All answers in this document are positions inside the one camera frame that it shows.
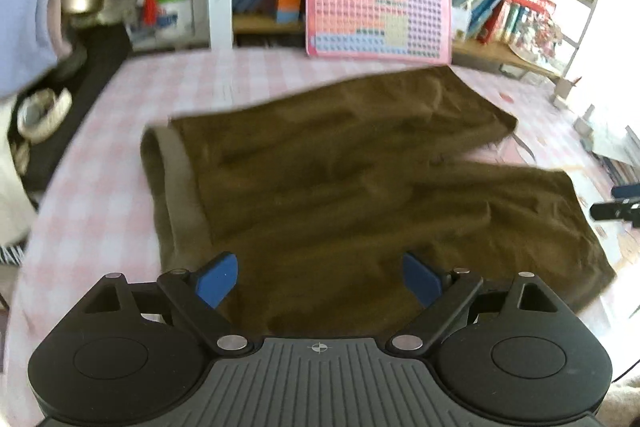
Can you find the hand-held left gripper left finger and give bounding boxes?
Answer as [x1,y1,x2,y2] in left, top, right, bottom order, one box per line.
[82,251,253,355]

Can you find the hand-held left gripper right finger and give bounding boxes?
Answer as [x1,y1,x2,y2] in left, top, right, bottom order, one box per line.
[385,251,561,355]

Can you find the brown corduroy shorts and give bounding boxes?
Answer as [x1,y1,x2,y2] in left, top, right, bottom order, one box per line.
[140,66,617,340]

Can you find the stack of flat books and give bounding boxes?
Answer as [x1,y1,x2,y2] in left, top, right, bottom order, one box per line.
[600,157,640,188]

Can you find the paper sheets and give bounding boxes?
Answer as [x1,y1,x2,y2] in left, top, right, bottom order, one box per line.
[592,124,640,168]

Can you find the white charger box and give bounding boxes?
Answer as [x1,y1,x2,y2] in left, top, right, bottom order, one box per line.
[552,77,583,108]

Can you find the pink flower ornament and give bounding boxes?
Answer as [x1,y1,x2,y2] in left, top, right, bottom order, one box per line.
[510,14,563,72]

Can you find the white cloth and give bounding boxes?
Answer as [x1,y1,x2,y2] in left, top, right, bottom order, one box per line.
[0,102,40,248]

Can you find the white labelled box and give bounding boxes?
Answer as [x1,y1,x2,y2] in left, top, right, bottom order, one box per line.
[450,4,473,40]

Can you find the white tape roll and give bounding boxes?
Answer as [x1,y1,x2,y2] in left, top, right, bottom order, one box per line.
[17,89,73,142]

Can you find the pile of assorted books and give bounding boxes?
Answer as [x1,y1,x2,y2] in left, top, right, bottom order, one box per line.
[450,0,561,45]

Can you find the black bag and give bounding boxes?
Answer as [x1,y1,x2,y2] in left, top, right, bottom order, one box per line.
[15,24,133,192]

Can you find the white wipes canister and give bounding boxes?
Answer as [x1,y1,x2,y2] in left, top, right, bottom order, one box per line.
[155,0,196,38]

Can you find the pink toy keyboard tablet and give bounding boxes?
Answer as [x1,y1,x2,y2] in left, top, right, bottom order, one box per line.
[305,0,455,65]

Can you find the lavender cloth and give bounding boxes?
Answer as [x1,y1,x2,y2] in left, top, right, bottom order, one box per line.
[0,0,57,100]

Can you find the white adapter with cable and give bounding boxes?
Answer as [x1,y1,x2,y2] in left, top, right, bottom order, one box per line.
[575,104,597,138]

